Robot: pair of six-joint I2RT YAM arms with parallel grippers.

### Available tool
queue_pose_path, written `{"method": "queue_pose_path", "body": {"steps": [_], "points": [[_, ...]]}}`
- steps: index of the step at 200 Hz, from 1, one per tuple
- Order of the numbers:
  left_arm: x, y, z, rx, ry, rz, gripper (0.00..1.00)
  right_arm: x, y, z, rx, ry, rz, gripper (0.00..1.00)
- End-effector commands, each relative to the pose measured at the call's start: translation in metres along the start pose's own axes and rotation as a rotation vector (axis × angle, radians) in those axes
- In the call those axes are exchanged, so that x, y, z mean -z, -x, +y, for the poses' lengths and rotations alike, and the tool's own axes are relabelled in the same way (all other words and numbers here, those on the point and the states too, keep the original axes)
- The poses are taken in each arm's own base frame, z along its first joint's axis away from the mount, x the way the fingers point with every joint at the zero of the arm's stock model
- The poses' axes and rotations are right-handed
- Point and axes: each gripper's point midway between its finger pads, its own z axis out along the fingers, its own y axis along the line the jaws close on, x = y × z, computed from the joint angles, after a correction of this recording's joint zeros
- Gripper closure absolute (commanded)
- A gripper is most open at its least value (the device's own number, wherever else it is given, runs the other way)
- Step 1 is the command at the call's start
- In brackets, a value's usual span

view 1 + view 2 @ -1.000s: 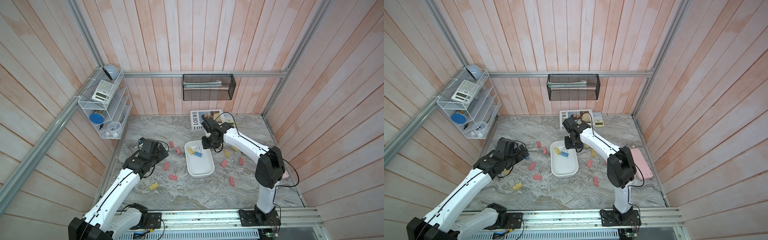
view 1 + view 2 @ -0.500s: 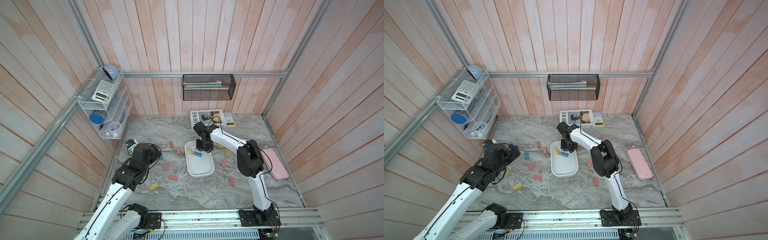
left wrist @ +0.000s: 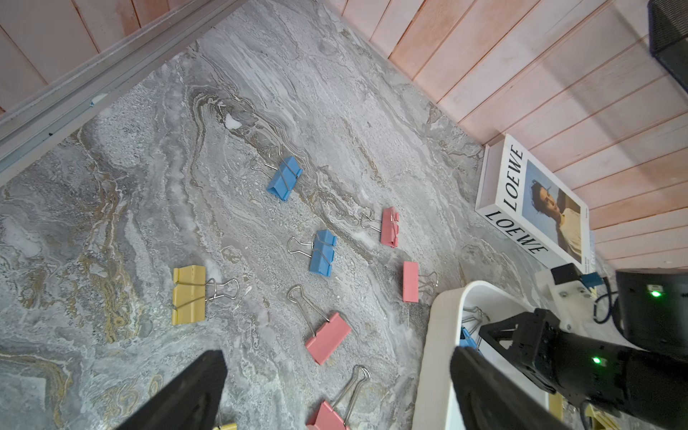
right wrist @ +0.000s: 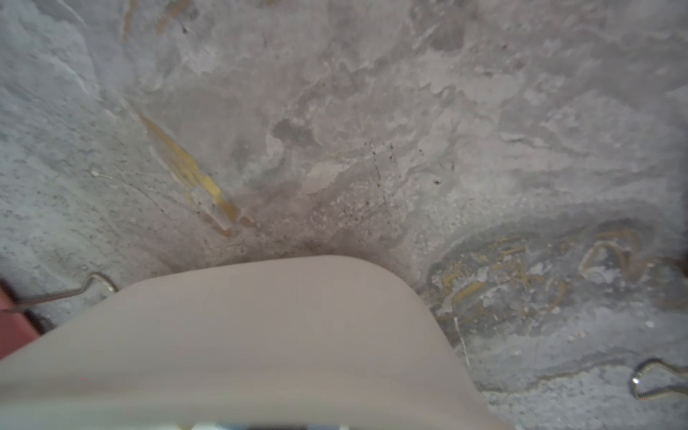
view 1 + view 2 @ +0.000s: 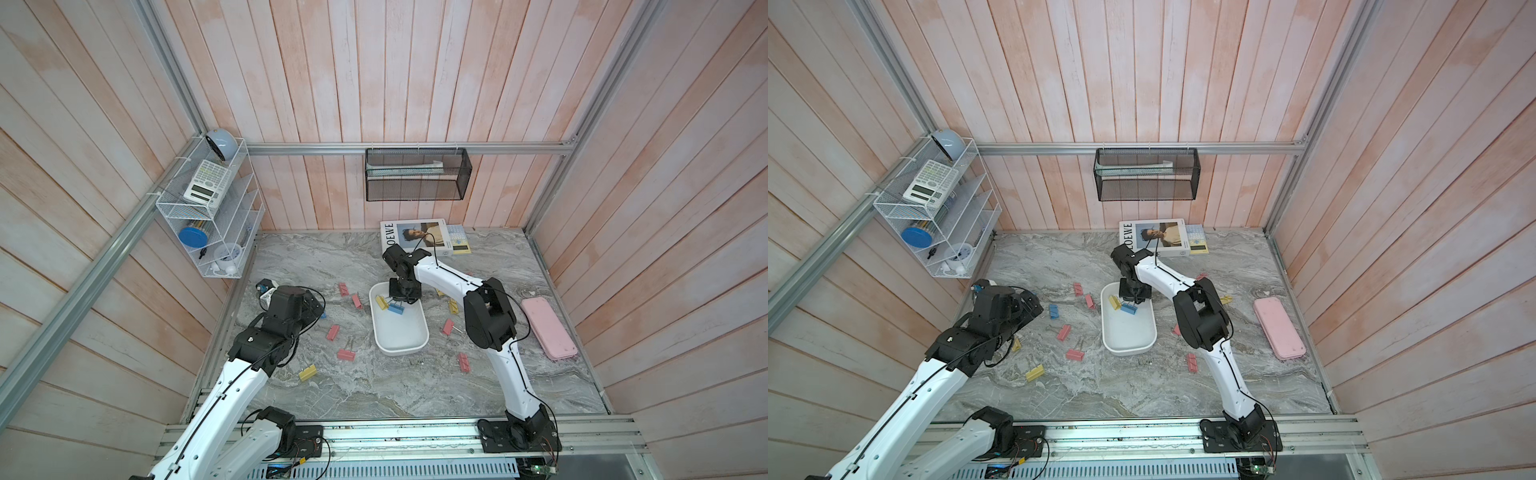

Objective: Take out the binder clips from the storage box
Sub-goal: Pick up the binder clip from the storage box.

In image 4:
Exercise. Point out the white storage box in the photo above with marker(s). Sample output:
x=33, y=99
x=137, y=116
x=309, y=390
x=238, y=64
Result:
x=311, y=341

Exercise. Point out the pink binder clip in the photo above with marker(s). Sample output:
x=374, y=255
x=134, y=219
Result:
x=17, y=331

